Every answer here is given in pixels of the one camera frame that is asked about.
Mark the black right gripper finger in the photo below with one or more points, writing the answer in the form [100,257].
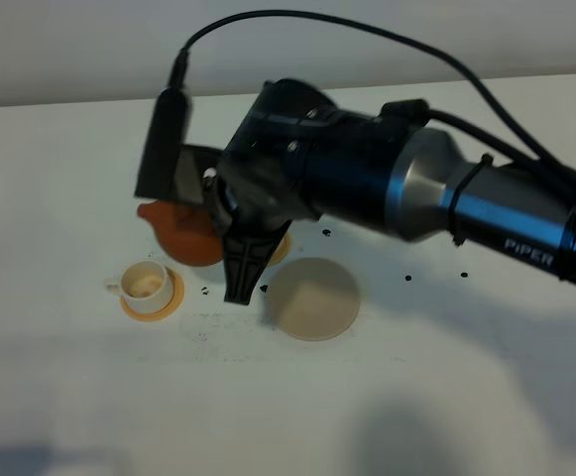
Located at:
[246,255]

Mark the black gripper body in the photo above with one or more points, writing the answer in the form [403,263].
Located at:
[265,175]

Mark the brown clay teapot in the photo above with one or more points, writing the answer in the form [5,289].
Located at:
[186,234]

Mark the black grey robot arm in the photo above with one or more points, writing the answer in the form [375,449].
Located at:
[395,174]

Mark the beige round teapot trivet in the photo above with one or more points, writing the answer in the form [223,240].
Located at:
[313,299]

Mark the orange coaster far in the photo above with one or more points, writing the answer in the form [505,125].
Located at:
[281,251]

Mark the orange coaster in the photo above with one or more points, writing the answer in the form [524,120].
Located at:
[175,302]
[281,251]

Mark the orange coaster near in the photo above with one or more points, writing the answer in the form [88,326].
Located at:
[175,302]

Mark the white teacup near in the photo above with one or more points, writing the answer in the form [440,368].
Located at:
[145,286]

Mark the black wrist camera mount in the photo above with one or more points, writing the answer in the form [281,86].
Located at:
[194,170]

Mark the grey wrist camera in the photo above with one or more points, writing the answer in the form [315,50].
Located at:
[165,135]

